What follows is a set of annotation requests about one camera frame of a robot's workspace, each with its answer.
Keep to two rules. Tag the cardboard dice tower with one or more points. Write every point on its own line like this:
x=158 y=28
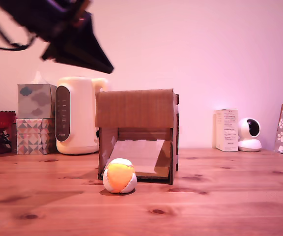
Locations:
x=134 y=108

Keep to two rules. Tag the cream electric kettle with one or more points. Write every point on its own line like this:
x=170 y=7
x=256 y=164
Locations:
x=80 y=118

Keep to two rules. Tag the triangle pattern tissue box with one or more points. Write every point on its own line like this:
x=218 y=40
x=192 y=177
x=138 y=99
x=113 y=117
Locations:
x=33 y=137

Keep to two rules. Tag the white printed carton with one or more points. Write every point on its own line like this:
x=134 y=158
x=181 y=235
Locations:
x=227 y=130

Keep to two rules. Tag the white tissue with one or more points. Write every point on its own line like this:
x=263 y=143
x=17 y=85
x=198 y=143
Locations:
x=37 y=78

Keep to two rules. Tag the orange and white footbag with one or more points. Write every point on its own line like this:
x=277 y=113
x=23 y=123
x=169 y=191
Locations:
x=119 y=177

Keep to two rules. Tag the small white round camera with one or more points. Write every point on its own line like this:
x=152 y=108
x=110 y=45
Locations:
x=249 y=143

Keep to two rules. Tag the cloud print tissue box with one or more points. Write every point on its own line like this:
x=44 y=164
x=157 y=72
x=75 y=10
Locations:
x=33 y=100

